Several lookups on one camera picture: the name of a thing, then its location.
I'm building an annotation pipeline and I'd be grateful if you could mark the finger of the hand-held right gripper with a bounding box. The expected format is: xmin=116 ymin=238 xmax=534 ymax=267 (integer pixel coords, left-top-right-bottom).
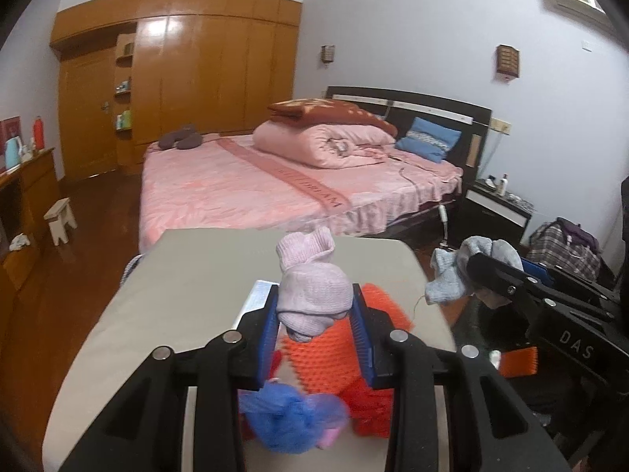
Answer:
xmin=466 ymin=253 xmax=546 ymax=308
xmin=521 ymin=258 xmax=617 ymax=306

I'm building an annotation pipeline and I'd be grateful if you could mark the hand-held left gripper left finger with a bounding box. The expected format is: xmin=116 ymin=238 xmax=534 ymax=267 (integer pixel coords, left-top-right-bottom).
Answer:
xmin=59 ymin=282 xmax=282 ymax=472

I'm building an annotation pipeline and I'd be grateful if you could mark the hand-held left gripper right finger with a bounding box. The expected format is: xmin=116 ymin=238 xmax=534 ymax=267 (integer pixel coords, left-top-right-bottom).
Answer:
xmin=351 ymin=282 xmax=573 ymax=472

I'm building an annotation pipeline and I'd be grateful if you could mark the orange spiky mat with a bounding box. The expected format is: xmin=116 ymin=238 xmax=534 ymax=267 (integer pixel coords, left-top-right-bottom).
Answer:
xmin=268 ymin=282 xmax=412 ymax=404

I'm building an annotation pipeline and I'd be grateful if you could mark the grey sock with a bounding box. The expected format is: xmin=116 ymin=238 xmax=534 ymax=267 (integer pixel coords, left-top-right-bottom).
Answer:
xmin=425 ymin=236 xmax=524 ymax=306

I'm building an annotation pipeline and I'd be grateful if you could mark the black trash bag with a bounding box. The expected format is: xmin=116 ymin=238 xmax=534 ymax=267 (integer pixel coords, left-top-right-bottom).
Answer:
xmin=449 ymin=292 xmax=590 ymax=433

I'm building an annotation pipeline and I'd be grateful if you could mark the orange brush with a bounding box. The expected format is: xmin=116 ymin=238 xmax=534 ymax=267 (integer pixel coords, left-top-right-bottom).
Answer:
xmin=490 ymin=347 xmax=540 ymax=378

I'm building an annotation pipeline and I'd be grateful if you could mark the pink knitted sock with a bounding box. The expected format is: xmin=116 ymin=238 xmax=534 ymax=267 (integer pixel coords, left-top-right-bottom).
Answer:
xmin=275 ymin=227 xmax=355 ymax=342

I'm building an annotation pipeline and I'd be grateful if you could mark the red cloth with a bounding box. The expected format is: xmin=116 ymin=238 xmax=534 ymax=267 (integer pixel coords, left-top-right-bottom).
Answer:
xmin=339 ymin=386 xmax=394 ymax=439

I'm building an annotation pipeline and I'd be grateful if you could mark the blue mesh bath pouf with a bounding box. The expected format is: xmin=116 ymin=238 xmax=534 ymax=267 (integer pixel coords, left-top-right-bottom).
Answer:
xmin=239 ymin=378 xmax=351 ymax=453

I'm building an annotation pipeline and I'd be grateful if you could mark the plaid bag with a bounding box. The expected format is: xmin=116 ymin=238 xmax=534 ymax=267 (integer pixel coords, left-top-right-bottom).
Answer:
xmin=528 ymin=219 xmax=603 ymax=281

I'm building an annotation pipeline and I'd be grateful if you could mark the black nightstand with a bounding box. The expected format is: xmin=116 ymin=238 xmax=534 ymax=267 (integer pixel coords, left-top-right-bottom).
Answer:
xmin=454 ymin=179 xmax=534 ymax=247

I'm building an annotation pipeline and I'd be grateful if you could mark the bed with pink sheet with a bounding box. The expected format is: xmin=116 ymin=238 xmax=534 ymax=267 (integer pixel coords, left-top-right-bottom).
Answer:
xmin=139 ymin=130 xmax=465 ymax=251

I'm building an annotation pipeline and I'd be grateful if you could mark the striped cloth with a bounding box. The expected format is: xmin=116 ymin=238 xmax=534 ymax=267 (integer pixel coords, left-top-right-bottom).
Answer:
xmin=120 ymin=254 xmax=143 ymax=286

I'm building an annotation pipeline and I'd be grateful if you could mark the blue pillow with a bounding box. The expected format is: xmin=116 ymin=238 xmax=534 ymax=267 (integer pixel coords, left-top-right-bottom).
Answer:
xmin=394 ymin=117 xmax=463 ymax=164

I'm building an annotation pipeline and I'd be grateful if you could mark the dark headboard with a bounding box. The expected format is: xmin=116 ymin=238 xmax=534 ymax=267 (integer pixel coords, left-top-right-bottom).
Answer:
xmin=325 ymin=86 xmax=493 ymax=183

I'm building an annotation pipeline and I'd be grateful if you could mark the folded pink quilt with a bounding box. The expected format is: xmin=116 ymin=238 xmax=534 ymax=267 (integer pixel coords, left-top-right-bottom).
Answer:
xmin=253 ymin=120 xmax=399 ymax=169

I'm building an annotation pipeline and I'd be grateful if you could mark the folded brown blanket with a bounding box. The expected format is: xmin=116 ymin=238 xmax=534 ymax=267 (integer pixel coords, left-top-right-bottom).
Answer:
xmin=267 ymin=98 xmax=399 ymax=137

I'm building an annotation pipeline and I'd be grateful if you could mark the small white stool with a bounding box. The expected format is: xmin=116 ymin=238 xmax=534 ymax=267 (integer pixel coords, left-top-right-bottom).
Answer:
xmin=43 ymin=197 xmax=78 ymax=245

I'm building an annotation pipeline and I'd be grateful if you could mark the wooden sideboard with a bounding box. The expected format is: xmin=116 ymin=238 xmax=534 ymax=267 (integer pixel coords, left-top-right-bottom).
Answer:
xmin=0 ymin=147 xmax=62 ymax=306

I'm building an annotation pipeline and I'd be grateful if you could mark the wooden wardrobe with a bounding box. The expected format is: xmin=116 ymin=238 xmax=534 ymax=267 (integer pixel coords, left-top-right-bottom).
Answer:
xmin=49 ymin=0 xmax=303 ymax=183

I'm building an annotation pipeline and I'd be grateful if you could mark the light blue kettle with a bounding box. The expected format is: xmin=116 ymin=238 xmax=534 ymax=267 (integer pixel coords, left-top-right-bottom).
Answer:
xmin=4 ymin=136 xmax=24 ymax=168

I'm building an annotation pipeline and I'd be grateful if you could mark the red picture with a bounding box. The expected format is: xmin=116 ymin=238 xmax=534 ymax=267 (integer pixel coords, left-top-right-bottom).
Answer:
xmin=0 ymin=117 xmax=20 ymax=170

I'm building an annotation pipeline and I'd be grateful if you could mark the grey cable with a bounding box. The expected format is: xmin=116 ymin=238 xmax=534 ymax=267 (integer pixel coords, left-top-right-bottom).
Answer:
xmin=393 ymin=155 xmax=418 ymax=192

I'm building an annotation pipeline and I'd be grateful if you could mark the large wall lamp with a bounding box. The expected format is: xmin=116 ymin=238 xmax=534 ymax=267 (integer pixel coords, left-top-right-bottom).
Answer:
xmin=495 ymin=44 xmax=520 ymax=81

